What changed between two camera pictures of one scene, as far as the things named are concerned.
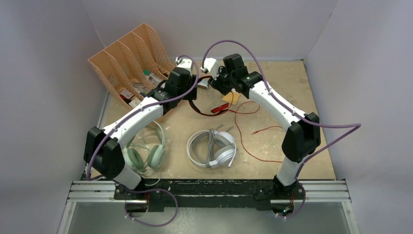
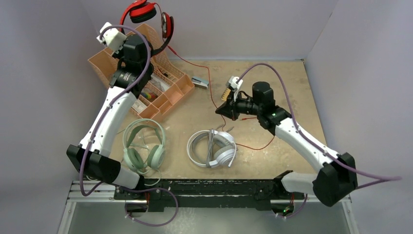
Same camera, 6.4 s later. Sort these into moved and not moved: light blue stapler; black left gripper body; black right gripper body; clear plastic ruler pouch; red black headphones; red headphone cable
Moved: black right gripper body; red black headphones; black left gripper body; red headphone cable
Not moved: light blue stapler; clear plastic ruler pouch
